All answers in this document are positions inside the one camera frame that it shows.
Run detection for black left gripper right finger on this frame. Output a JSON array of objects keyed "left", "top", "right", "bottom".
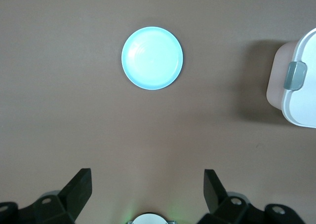
[{"left": 198, "top": 169, "right": 303, "bottom": 224}]

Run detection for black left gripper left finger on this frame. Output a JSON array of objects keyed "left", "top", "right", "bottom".
[{"left": 0, "top": 168, "right": 92, "bottom": 224}]

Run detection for white lidded box grey latches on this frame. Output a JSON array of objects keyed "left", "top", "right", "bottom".
[{"left": 266, "top": 27, "right": 316, "bottom": 129}]

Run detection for brown table mat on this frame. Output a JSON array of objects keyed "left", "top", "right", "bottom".
[{"left": 0, "top": 0, "right": 316, "bottom": 224}]

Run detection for light blue round plate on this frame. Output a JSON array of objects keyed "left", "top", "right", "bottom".
[{"left": 121, "top": 26, "right": 185, "bottom": 91}]

